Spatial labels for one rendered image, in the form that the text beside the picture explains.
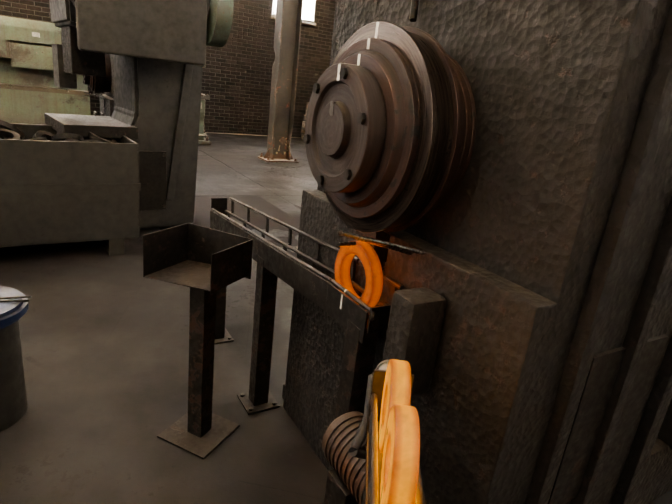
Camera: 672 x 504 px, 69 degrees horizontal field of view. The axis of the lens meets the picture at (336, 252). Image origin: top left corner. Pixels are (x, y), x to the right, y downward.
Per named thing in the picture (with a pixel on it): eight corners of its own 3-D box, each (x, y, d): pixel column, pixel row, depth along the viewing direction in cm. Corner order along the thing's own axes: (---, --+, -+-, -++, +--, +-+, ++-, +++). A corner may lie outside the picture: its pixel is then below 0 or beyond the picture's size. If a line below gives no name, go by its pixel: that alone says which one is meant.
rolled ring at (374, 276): (377, 254, 116) (388, 253, 117) (337, 231, 130) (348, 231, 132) (367, 324, 121) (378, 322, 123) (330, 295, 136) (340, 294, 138)
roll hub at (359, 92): (316, 179, 127) (327, 64, 119) (376, 205, 105) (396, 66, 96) (296, 178, 125) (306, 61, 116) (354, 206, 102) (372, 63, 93)
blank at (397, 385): (408, 346, 89) (389, 344, 89) (414, 387, 74) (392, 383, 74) (395, 423, 92) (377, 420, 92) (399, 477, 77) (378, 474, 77)
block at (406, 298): (412, 374, 120) (428, 284, 113) (433, 392, 114) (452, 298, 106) (376, 383, 115) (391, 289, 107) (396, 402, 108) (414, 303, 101)
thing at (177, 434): (185, 402, 189) (188, 222, 166) (242, 426, 179) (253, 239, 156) (145, 431, 171) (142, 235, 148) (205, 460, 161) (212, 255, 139)
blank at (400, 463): (414, 386, 74) (392, 383, 74) (425, 448, 59) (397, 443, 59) (399, 476, 77) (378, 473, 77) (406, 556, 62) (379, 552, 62)
